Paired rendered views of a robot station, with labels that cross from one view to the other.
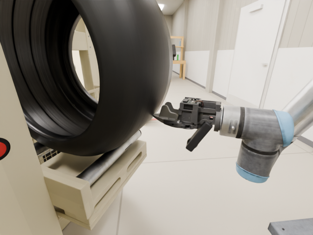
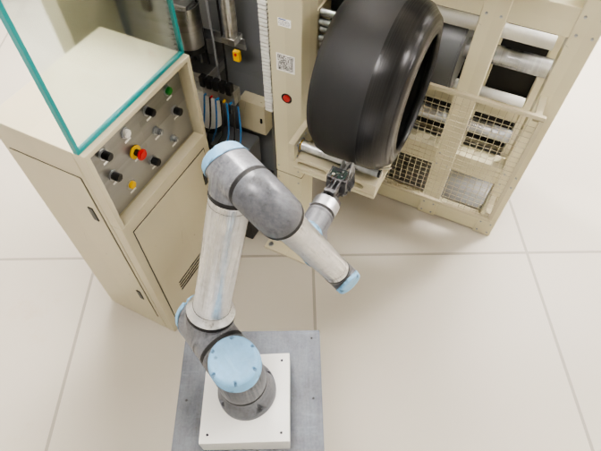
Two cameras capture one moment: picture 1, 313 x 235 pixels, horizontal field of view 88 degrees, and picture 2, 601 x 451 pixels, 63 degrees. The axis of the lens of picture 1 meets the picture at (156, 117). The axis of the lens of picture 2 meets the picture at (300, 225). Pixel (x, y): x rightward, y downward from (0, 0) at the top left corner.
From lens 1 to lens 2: 168 cm
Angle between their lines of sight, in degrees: 75
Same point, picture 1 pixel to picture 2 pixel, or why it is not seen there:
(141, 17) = (319, 97)
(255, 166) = not seen: hidden behind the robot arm
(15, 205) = (285, 123)
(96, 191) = (306, 158)
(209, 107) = (332, 188)
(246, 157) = not seen: hidden behind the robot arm
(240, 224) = (402, 431)
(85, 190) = (291, 147)
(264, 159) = not seen: hidden behind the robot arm
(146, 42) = (316, 111)
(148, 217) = (409, 292)
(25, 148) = (297, 106)
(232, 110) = (318, 198)
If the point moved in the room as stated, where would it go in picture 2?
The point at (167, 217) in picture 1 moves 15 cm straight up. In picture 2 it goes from (410, 319) to (416, 306)
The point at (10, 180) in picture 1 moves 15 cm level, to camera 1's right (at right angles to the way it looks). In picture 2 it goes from (287, 113) to (283, 140)
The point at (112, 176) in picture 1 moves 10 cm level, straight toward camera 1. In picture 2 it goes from (321, 165) to (297, 169)
